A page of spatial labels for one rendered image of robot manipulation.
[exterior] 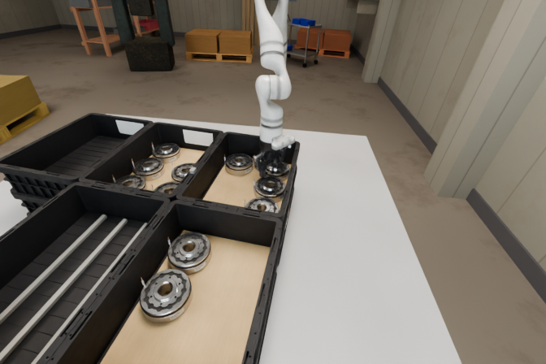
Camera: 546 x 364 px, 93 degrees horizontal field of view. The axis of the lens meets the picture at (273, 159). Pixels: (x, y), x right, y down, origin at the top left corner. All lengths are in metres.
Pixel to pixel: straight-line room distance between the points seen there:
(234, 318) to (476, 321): 1.50
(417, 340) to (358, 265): 0.22
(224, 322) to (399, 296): 0.50
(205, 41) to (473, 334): 5.73
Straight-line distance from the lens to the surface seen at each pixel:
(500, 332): 1.97
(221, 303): 0.66
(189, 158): 1.07
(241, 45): 5.91
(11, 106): 3.77
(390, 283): 0.92
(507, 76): 2.24
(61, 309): 0.77
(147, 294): 0.67
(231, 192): 0.89
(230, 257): 0.72
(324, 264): 0.89
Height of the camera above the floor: 1.42
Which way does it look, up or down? 34 degrees down
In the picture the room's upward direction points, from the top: 3 degrees clockwise
